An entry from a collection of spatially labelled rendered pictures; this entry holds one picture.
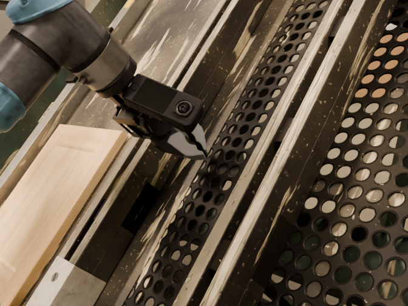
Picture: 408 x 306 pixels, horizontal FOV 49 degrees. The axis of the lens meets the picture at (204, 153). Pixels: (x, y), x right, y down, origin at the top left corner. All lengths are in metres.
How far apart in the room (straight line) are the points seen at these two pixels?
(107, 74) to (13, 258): 0.54
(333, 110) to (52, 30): 0.37
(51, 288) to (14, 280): 0.23
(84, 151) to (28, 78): 0.49
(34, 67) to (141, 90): 0.15
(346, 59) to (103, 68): 0.33
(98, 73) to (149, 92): 0.07
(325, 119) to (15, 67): 0.39
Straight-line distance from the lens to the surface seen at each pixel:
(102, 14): 1.64
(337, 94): 0.65
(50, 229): 0.97
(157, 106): 0.63
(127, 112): 0.70
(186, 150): 0.71
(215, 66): 0.87
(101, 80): 0.63
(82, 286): 0.76
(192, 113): 0.61
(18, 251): 1.04
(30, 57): 0.59
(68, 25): 0.60
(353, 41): 0.68
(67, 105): 1.29
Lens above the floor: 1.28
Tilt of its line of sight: 7 degrees down
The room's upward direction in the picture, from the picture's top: straight up
